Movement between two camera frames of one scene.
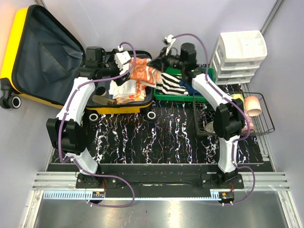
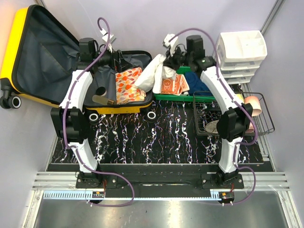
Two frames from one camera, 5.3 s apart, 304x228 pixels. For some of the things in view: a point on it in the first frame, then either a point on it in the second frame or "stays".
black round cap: x=100 y=90 stays
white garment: x=128 y=88 -> x=150 y=79
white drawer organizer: x=237 y=56 stays
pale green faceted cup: x=237 y=96 stays
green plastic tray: x=209 y=71 stays
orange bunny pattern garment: x=141 y=71 -> x=175 y=85
